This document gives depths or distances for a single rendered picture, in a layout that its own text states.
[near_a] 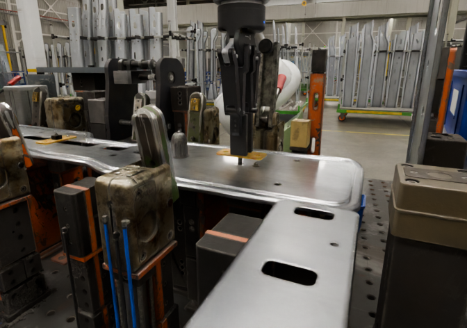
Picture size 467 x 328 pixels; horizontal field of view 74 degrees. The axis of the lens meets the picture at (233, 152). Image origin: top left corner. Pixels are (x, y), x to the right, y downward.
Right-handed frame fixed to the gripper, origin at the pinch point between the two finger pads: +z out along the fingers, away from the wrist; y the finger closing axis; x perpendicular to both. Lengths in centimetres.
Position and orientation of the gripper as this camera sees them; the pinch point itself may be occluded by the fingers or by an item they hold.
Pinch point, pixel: (241, 133)
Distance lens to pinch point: 54.0
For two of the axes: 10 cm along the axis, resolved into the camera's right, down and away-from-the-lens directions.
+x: 9.2, 0.9, -3.9
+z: 0.1, 9.7, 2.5
